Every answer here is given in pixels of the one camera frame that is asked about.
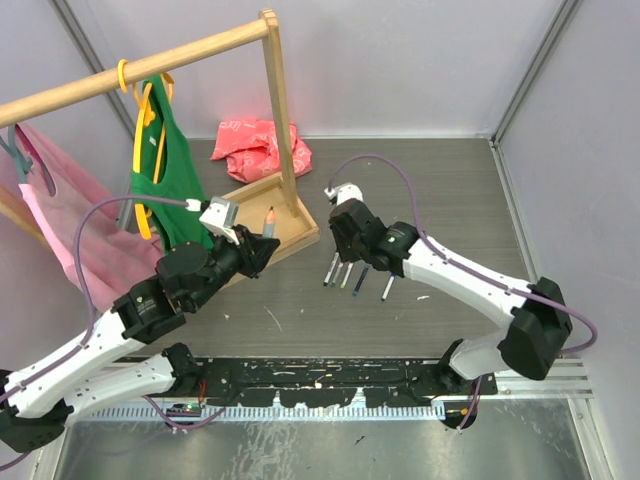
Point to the green tank top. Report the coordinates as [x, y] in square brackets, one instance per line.
[162, 166]

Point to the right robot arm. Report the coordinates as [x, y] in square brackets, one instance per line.
[532, 328]

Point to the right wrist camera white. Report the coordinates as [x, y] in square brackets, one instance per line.
[339, 194]

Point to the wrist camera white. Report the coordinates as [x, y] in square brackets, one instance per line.
[339, 194]
[218, 216]

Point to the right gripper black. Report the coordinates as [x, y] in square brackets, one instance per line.
[345, 254]

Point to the white pen black tip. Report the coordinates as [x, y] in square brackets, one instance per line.
[331, 269]

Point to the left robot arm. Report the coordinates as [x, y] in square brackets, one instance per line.
[40, 401]

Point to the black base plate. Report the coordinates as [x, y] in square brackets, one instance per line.
[316, 383]

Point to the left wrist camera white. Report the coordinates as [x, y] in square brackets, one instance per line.
[218, 216]

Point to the white pen green tip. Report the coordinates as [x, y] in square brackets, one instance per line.
[346, 275]

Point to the red patterned cloth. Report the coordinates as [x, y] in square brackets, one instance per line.
[249, 147]

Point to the pink shirt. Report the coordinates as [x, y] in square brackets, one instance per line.
[112, 259]

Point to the long white green pen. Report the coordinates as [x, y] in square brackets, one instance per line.
[336, 275]

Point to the short white pen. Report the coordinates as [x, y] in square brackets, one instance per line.
[388, 286]

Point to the white cable duct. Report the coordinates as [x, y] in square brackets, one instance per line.
[357, 411]

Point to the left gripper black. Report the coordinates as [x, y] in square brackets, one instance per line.
[253, 250]

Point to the grey pencil orange tip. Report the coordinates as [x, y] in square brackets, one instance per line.
[269, 224]

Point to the grey blue hanger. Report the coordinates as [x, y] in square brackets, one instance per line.
[24, 156]

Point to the blue pen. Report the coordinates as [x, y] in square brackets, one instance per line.
[360, 280]

